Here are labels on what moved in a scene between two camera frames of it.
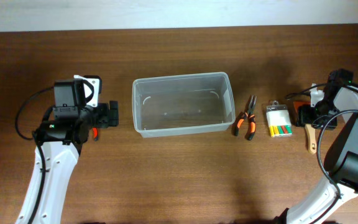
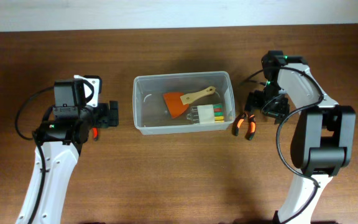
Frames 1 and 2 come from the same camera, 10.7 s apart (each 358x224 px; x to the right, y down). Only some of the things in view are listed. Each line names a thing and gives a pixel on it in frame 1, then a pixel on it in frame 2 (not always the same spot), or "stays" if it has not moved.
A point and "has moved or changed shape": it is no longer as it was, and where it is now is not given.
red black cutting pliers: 95,132 stays
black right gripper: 302,117 -> 278,113
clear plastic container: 174,104 stays
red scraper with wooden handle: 309,128 has moved or changed shape
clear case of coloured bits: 279,120 has moved or changed shape
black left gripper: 105,111 stays
